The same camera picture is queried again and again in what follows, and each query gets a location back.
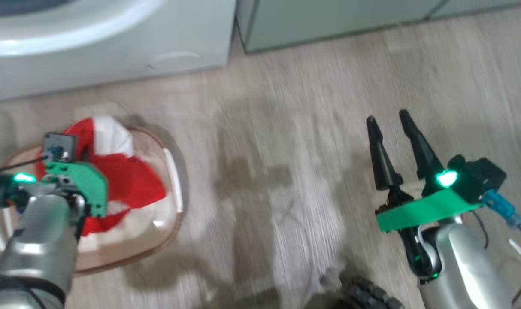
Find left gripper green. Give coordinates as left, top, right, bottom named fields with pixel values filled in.
left=0, top=161, right=109, bottom=217

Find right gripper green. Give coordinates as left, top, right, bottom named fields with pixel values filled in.
left=366, top=110, right=480, bottom=282

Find red and white garment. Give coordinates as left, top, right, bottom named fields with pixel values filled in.
left=35, top=117, right=167, bottom=237

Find white cloth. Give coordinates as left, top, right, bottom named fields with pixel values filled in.
left=91, top=115, right=134, bottom=157

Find white front-load washing machine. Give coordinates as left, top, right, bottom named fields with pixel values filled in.
left=0, top=0, right=237, bottom=103

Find white perforated laundry basket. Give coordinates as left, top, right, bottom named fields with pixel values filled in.
left=0, top=122, right=186, bottom=275

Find round white filter cover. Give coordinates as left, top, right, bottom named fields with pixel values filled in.
left=147, top=51, right=203, bottom=71

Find pale green cabinet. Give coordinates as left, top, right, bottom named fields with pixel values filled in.
left=428, top=0, right=521, bottom=21
left=236, top=0, right=445, bottom=54

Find thin black left cable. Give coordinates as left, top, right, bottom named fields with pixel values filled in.
left=0, top=157, right=47, bottom=172

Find blue right cable connector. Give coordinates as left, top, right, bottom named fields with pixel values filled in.
left=482, top=189, right=521, bottom=228

